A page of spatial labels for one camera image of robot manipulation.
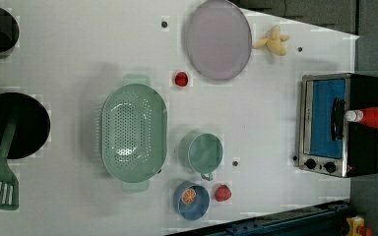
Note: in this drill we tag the red plush ketchup bottle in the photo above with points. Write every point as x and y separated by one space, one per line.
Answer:
366 116

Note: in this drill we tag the black toaster oven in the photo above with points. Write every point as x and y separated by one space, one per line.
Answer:
327 142

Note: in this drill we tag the green mug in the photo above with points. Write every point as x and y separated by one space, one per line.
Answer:
201 153

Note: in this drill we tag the small red tomato toy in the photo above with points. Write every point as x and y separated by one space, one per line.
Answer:
181 79

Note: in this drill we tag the green oval colander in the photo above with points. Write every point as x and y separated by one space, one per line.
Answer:
133 124

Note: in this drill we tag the orange slice toy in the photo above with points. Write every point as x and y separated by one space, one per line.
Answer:
189 196

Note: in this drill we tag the red plush strawberry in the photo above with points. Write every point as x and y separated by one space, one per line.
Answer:
222 193

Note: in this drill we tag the lavender round plate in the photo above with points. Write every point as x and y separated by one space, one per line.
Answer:
218 40

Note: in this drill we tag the blue bowl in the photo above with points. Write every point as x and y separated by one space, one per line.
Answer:
191 210

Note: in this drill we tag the yellow plush toy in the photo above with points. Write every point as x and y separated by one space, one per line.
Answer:
274 42

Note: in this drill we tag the black round pan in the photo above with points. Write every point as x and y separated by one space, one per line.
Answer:
33 126

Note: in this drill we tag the yellow red object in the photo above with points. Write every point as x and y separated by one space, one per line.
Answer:
357 227

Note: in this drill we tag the green slotted spatula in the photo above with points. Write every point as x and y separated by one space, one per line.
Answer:
9 184

